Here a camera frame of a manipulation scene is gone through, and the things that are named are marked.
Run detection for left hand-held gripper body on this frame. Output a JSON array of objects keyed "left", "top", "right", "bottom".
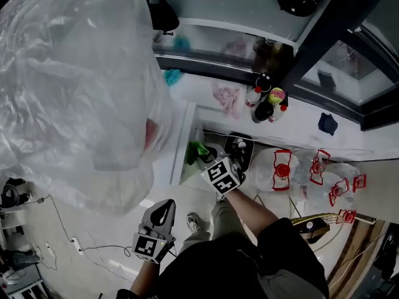
[{"left": 132, "top": 222, "right": 176, "bottom": 265}]

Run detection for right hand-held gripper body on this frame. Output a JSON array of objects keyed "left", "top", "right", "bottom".
[{"left": 200, "top": 145, "right": 248, "bottom": 196}]

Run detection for green cloth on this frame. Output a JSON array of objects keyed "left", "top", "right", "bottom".
[{"left": 186, "top": 140, "right": 210, "bottom": 166}]

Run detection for person's right forearm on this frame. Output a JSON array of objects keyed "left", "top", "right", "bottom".
[{"left": 223, "top": 187, "right": 280, "bottom": 240}]

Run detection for person's left forearm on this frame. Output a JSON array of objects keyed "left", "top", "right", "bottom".
[{"left": 128, "top": 260, "right": 160, "bottom": 296}]

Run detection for pink cloth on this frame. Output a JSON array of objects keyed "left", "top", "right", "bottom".
[{"left": 213, "top": 79, "right": 243, "bottom": 120}]

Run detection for teal cloth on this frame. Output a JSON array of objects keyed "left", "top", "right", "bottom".
[{"left": 163, "top": 69, "right": 183, "bottom": 87}]

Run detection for dark blue cloth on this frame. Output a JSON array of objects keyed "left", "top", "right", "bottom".
[{"left": 317, "top": 112, "right": 339, "bottom": 137}]

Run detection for person's left shoe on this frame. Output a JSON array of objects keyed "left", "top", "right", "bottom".
[{"left": 186, "top": 212, "right": 202, "bottom": 234}]

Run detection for black rounded tray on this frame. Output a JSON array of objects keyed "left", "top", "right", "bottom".
[{"left": 224, "top": 131, "right": 255, "bottom": 173}]

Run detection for person's grey trousers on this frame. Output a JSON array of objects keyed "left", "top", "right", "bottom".
[{"left": 178, "top": 197, "right": 259, "bottom": 257}]

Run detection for white bottle with red cap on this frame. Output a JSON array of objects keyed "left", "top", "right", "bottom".
[
  {"left": 245, "top": 85, "right": 262, "bottom": 108},
  {"left": 267, "top": 104, "right": 289, "bottom": 124}
]

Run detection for white power strip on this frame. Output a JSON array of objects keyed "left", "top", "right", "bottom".
[{"left": 70, "top": 236, "right": 85, "bottom": 256}]

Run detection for yellow and pink round container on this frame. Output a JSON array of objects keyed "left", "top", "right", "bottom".
[{"left": 269, "top": 87, "right": 287, "bottom": 106}]

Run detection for black bottle with dotted cap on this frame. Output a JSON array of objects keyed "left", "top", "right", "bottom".
[{"left": 255, "top": 72, "right": 272, "bottom": 93}]

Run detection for person's black shirt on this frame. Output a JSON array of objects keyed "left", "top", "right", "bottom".
[{"left": 116, "top": 217, "right": 330, "bottom": 299}]

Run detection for grey storage box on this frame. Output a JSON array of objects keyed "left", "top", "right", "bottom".
[{"left": 0, "top": 248, "right": 45, "bottom": 299}]

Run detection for large clear plastic bag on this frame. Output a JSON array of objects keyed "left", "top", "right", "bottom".
[{"left": 0, "top": 0, "right": 174, "bottom": 218}]

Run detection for black round appliance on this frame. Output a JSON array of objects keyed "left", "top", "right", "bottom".
[{"left": 0, "top": 178, "right": 31, "bottom": 211}]

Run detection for black hanging bag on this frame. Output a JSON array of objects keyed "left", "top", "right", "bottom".
[{"left": 146, "top": 0, "right": 181, "bottom": 36}]

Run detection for clear jug with red handle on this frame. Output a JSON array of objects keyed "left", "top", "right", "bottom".
[
  {"left": 322, "top": 163, "right": 359, "bottom": 207},
  {"left": 337, "top": 209, "right": 357, "bottom": 225},
  {"left": 249, "top": 147, "right": 294, "bottom": 193},
  {"left": 351, "top": 173, "right": 368, "bottom": 194},
  {"left": 292, "top": 149, "right": 332, "bottom": 187}
]

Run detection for black power cable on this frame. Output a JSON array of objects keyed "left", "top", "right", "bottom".
[{"left": 48, "top": 194, "right": 133, "bottom": 259}]

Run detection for yellow hose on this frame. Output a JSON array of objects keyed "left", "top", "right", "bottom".
[{"left": 289, "top": 212, "right": 344, "bottom": 252}]

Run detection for white wall shelf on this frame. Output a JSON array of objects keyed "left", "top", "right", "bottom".
[{"left": 178, "top": 17, "right": 299, "bottom": 47}]

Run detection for black window frame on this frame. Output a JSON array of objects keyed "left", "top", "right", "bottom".
[{"left": 155, "top": 0, "right": 399, "bottom": 133}]

